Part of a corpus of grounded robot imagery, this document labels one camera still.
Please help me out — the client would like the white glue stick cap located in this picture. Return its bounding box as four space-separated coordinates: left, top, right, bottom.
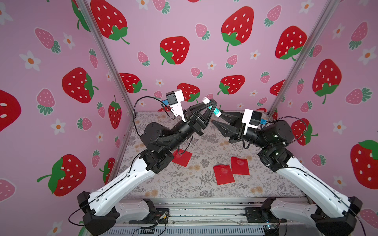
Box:
202 97 210 104

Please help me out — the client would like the white green glue stick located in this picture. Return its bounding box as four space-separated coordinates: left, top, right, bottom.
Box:
208 106 222 117

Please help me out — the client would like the red envelope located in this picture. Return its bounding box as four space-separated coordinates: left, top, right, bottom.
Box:
172 150 193 167
213 165 235 185
231 157 250 176

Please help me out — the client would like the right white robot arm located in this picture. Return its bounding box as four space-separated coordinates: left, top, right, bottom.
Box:
213 109 362 236

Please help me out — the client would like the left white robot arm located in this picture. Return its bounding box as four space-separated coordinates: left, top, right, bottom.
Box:
77 98 217 236

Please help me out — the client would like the floral patterned table mat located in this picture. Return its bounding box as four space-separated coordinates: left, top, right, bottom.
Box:
126 124 303 199

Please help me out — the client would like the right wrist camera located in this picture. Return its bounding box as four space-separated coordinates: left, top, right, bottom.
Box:
241 109 267 135

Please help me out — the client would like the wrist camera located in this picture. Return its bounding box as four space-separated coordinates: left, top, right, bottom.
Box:
241 109 267 135
166 89 186 122

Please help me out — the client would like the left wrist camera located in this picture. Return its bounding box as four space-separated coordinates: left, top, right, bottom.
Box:
166 89 186 122

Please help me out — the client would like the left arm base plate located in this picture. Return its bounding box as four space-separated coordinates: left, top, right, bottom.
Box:
129 208 170 225

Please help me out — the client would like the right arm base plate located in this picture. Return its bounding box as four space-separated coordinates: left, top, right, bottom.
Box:
243 207 287 224

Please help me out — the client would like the left aluminium frame post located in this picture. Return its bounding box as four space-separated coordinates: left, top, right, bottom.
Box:
75 0 137 117

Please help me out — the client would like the aluminium frame post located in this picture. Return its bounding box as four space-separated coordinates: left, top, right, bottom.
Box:
268 0 340 118
75 0 137 117

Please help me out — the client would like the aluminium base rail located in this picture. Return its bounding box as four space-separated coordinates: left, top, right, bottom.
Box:
84 197 334 236

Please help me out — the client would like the right aluminium frame post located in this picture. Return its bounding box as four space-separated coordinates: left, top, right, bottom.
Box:
268 0 340 118

